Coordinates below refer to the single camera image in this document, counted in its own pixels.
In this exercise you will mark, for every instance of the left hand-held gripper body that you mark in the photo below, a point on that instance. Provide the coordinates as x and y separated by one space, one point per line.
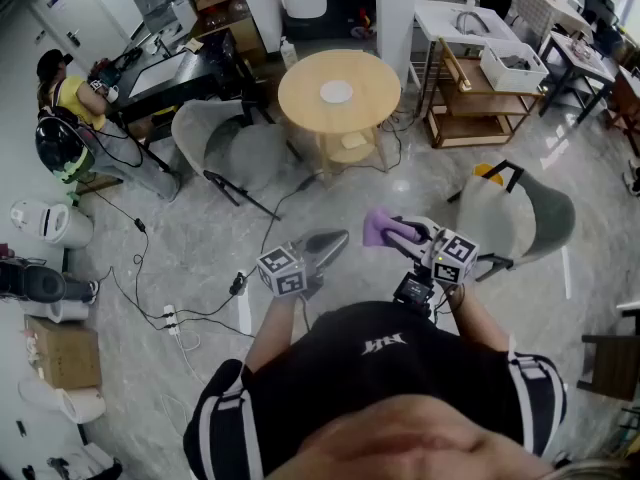
285 273

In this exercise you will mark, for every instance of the person's face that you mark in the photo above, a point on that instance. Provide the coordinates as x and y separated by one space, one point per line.
410 443

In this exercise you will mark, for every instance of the white plastic basket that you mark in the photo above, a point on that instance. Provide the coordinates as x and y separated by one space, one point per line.
500 75

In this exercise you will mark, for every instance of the black legged table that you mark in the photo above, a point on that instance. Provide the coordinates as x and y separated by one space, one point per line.
575 65

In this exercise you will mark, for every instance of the white flat panel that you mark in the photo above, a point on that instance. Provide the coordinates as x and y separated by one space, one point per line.
155 75

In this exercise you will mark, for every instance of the dark wooden chair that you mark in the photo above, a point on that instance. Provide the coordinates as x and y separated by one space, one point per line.
615 363

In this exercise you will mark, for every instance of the person's right forearm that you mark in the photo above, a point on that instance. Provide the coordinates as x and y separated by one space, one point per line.
480 318

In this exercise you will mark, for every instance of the grey armchair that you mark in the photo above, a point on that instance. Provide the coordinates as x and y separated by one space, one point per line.
260 153
500 218

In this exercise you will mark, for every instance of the white sink counter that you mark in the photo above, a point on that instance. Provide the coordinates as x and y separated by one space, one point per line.
440 20

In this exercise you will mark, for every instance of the person's left forearm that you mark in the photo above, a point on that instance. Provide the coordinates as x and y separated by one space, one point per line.
272 333

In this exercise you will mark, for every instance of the white mug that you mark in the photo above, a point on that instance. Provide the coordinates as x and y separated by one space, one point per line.
112 94

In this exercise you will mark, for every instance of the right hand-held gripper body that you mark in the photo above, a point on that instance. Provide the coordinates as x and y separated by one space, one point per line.
452 258

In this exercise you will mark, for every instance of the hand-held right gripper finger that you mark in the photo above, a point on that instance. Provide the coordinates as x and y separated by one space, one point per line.
422 221
405 250

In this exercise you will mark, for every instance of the white pump bottle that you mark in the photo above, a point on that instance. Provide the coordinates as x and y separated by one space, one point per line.
288 55

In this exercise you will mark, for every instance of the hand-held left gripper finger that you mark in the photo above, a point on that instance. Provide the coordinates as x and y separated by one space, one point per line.
332 254
325 233

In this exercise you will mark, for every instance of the white plate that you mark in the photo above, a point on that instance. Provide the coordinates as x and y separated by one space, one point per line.
336 92

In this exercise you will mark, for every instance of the round wooden side table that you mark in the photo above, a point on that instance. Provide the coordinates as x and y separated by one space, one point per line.
310 113

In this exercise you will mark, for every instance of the cardboard box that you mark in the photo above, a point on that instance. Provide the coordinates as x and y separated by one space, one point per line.
65 350

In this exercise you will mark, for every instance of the black power adapter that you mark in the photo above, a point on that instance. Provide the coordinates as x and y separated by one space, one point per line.
237 284

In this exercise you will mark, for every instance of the white power strip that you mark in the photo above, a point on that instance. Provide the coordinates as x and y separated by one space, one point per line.
171 320

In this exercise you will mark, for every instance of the person in dark shirt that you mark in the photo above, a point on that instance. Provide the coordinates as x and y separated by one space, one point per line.
375 383

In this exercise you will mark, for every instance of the purple cloth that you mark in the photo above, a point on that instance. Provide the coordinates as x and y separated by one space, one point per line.
375 225

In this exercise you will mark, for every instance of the white lidded bin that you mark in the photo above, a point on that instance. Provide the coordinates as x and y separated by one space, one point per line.
55 223

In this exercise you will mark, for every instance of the wooden shelf cart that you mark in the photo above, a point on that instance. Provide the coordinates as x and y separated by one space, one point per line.
475 103

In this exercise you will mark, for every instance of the black machine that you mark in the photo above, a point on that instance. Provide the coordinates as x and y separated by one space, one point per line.
40 283

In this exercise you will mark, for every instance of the black desk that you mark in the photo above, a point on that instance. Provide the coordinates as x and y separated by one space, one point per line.
200 75

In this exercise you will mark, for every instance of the white paper roll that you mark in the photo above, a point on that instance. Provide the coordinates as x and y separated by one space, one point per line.
80 405

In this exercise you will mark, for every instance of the yellow stool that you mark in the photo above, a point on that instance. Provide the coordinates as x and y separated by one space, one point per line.
487 172

